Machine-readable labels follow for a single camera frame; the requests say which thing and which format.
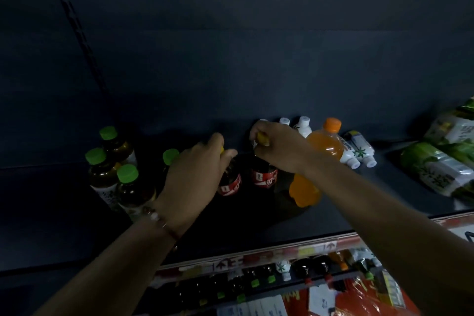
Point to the yellow trimmed card pack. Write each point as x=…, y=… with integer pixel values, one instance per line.
x=392, y=288

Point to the person's left forearm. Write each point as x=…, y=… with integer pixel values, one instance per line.
x=103, y=275

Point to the red shelf price strip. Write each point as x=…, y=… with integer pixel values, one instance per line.
x=259, y=255

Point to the red plastic snack bag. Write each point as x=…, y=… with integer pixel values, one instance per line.
x=355, y=301

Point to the dark grey metal shelf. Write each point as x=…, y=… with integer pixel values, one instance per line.
x=314, y=223

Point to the person's right forearm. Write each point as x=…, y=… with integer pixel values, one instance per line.
x=389, y=223

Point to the person's right hand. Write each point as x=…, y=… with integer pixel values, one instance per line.
x=285, y=149

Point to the small yellow-capped cola bottle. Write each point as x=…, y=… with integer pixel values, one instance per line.
x=202, y=303
x=263, y=178
x=230, y=184

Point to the person's left hand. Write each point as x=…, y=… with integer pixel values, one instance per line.
x=192, y=178

